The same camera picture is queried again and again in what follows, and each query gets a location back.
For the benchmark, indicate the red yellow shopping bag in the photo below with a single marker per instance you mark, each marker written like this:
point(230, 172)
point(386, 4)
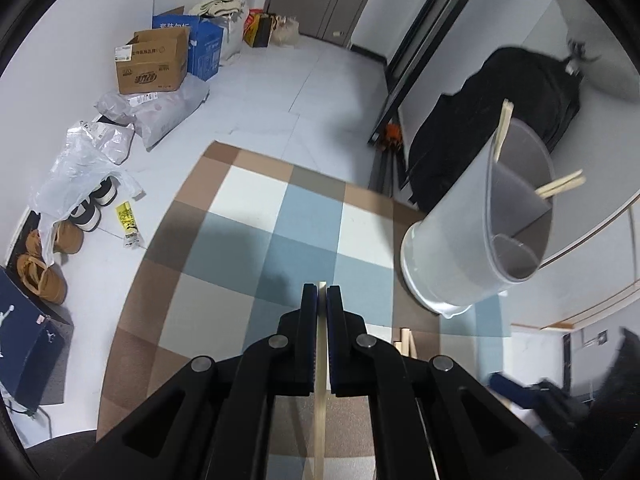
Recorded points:
point(258, 28)

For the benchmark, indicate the checkered table mat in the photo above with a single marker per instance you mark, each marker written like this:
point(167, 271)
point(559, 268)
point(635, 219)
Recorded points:
point(232, 254)

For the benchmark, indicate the chopstick in holder rear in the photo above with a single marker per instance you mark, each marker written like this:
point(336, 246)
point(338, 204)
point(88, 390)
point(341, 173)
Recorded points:
point(503, 127)

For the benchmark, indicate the brown shoe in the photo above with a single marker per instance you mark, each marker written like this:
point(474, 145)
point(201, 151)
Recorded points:
point(40, 279)

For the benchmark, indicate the wooden chopstick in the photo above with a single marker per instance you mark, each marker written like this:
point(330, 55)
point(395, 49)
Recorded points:
point(320, 390)
point(406, 345)

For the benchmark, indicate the white plastic bag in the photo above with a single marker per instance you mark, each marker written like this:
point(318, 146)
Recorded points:
point(92, 152)

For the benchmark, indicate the brown cardboard box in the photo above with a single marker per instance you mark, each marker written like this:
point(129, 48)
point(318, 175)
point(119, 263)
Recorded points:
point(154, 60)

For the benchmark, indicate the blue cardboard box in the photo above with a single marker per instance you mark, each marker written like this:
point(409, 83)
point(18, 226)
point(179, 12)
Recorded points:
point(205, 42)

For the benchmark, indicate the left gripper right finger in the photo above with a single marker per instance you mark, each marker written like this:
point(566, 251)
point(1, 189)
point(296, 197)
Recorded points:
point(431, 419)

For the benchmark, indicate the cream cloth bundle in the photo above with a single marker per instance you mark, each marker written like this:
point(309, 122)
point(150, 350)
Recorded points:
point(231, 16)

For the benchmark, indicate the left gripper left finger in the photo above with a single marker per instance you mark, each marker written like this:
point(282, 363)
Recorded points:
point(212, 419)

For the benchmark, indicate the black backpack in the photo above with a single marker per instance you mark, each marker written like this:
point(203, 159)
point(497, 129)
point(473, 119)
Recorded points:
point(544, 92)

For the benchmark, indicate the navy jordan shoe box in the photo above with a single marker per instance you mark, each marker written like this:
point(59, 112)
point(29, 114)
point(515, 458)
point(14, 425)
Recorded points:
point(30, 345)

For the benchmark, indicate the black tripod stand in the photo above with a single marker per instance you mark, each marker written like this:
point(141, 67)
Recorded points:
point(420, 43)

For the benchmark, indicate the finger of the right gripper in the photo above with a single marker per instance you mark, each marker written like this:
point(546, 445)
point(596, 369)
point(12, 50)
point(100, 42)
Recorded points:
point(525, 397)

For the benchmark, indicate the grey utensil holder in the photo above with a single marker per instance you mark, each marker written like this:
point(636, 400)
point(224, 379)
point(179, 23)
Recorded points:
point(488, 233)

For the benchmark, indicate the wooden chopstick on mat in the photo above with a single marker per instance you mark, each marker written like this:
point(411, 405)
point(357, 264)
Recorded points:
point(406, 345)

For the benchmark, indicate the chopstick in holder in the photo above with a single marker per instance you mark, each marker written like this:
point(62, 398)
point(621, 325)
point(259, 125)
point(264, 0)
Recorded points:
point(503, 127)
point(550, 191)
point(560, 180)

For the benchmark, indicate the grey mailer bag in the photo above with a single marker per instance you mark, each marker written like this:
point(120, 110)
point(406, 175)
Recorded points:
point(154, 114)

